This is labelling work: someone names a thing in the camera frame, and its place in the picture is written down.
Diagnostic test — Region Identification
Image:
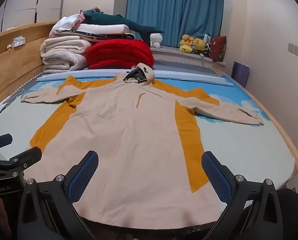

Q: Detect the purple bag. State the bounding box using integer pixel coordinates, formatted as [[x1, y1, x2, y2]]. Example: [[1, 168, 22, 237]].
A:
[[231, 61, 250, 88]]

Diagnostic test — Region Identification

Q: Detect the tissue pack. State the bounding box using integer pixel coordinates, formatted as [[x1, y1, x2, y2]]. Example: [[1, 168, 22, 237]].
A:
[[11, 36, 26, 48]]

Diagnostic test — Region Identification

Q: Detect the teal shark plush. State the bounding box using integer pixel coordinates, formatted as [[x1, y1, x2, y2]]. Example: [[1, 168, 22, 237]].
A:
[[83, 6, 164, 43]]

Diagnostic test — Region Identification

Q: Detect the beige and yellow hooded coat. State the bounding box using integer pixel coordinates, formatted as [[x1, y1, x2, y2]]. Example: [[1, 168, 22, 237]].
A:
[[21, 63, 265, 228]]

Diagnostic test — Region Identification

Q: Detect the wooden bed headboard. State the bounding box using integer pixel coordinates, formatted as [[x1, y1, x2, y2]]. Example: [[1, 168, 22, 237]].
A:
[[0, 21, 58, 120]]

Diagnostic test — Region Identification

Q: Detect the blue curtain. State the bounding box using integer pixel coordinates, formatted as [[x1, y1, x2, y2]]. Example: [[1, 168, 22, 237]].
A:
[[126, 0, 226, 48]]

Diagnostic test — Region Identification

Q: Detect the dark red cushion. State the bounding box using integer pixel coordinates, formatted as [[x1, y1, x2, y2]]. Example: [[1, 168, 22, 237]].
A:
[[210, 35, 227, 62]]

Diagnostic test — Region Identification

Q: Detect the yellow plush toy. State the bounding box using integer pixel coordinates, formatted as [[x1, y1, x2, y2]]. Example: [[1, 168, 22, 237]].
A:
[[179, 34, 195, 53], [191, 38, 206, 53]]

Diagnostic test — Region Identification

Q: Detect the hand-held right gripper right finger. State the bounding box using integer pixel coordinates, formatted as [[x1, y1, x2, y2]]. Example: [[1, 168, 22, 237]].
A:
[[201, 151, 287, 240]]

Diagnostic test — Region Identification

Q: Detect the grey bed mattress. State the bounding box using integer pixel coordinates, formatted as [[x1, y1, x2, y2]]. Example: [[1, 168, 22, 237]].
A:
[[21, 58, 231, 90]]

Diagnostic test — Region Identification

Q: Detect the white wardrobe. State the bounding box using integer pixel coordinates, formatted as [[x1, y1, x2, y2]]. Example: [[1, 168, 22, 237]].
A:
[[0, 0, 67, 30]]

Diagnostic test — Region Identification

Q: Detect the white and pink cloth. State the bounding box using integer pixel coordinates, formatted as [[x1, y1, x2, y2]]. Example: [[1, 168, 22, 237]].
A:
[[49, 10, 86, 37]]

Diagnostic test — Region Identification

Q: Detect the white plush toy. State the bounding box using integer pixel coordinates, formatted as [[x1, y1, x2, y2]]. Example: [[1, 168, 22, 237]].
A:
[[150, 33, 164, 48]]

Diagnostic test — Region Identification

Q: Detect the white fleece blanket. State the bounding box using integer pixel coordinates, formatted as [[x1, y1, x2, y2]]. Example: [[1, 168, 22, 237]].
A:
[[42, 50, 89, 73]]

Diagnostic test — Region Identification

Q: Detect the dark-trimmed folded sheet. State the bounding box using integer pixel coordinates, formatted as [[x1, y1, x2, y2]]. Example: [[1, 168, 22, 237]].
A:
[[54, 29, 136, 42]]

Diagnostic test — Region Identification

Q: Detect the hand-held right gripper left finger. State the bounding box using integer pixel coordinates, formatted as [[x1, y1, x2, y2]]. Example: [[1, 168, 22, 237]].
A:
[[17, 150, 99, 240]]

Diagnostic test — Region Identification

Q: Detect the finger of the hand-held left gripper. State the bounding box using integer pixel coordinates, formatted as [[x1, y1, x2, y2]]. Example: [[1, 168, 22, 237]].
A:
[[0, 134, 13, 152], [4, 146, 42, 178]]

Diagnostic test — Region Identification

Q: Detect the grey window sill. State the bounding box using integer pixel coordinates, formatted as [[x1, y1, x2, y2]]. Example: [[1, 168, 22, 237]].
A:
[[150, 45, 226, 67]]

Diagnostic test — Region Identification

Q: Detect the red folded blanket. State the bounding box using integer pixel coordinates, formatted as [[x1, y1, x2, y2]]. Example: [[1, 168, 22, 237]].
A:
[[86, 39, 155, 70]]

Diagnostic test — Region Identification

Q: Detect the cream folded blanket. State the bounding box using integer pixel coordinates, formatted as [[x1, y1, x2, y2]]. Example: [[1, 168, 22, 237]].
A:
[[40, 36, 92, 55]]

